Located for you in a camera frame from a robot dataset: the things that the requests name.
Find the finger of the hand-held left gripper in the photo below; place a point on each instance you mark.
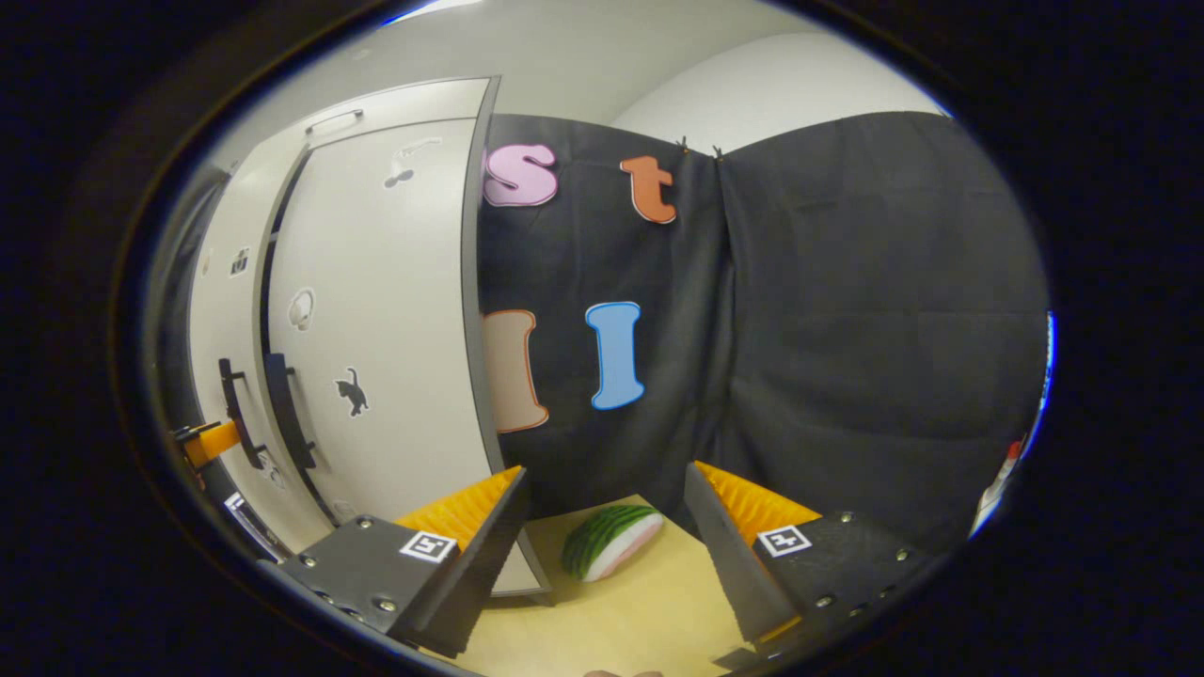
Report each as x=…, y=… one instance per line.
x=214, y=442
x=252, y=527

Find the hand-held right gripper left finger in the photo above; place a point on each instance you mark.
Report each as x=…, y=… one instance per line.
x=484, y=555

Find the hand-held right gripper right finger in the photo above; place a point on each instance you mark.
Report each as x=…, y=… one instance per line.
x=724, y=550

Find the white cabinet door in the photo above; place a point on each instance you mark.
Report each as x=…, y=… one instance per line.
x=404, y=282
x=221, y=310

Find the watermelon slice toy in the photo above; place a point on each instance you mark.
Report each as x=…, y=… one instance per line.
x=607, y=541

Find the black backdrop cloth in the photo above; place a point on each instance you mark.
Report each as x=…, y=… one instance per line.
x=847, y=329

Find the white and red object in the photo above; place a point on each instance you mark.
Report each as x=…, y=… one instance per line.
x=997, y=489

